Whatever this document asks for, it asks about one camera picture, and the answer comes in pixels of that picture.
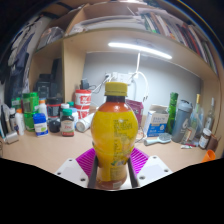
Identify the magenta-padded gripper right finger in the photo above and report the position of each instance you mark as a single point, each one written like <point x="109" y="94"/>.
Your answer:
<point x="153" y="170"/>

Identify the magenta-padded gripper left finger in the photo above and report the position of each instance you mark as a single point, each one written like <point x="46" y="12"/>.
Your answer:
<point x="71" y="171"/>

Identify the yellow-labelled drink bottle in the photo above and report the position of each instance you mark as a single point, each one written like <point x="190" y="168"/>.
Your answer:
<point x="113" y="133"/>

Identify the pale blue hairbrush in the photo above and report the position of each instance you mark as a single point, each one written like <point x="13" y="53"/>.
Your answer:
<point x="160" y="138"/>

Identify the pink pen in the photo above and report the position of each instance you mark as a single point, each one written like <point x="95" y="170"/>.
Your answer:
<point x="187" y="145"/>

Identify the dark pill bottle green cap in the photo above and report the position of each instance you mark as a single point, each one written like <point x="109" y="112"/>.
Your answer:
<point x="67" y="125"/>

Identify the white and blue carton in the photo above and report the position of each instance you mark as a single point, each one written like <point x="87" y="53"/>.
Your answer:
<point x="156" y="121"/>

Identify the white plastic bottle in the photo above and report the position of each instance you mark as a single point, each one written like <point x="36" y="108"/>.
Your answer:
<point x="84" y="123"/>

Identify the grey shaker bottle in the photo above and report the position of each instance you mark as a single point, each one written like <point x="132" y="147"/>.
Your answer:
<point x="181" y="123"/>

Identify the white jar with blue lid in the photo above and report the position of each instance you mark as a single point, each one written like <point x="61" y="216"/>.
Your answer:
<point x="41" y="126"/>

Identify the glass jar with brown contents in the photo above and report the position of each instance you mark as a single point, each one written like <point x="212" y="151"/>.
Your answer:
<point x="204" y="139"/>

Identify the green glass bottle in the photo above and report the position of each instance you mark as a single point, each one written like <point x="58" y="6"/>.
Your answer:
<point x="172" y="110"/>

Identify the pink pouch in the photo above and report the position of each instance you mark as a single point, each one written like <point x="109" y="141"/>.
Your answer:
<point x="137" y="108"/>

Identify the brown mug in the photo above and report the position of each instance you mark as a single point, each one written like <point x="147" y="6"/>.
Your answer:
<point x="214" y="144"/>

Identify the black jar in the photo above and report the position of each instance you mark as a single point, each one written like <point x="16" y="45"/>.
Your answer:
<point x="54" y="107"/>

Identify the white bottle orange cap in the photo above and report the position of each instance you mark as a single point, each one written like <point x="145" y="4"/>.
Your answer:
<point x="20" y="123"/>

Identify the red and white canister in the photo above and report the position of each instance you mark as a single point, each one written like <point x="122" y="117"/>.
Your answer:
<point x="82" y="100"/>

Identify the green container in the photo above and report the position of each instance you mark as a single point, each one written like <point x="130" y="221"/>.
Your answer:
<point x="30" y="108"/>

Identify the clear glass bottle white cap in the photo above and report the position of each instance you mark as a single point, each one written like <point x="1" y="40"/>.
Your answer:
<point x="210" y="116"/>

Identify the white gooseneck desk lamp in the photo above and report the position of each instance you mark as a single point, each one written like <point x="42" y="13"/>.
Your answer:
<point x="144" y="83"/>

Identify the black appliance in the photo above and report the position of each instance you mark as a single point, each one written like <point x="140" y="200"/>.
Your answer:
<point x="45" y="87"/>

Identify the hanging clothes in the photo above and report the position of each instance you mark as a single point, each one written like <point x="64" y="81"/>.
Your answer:
<point x="20" y="60"/>

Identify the wooden shelf unit with books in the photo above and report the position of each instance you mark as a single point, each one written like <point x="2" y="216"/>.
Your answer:
<point x="100" y="40"/>

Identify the white wall socket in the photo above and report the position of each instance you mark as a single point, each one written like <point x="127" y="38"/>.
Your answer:
<point x="118" y="77"/>

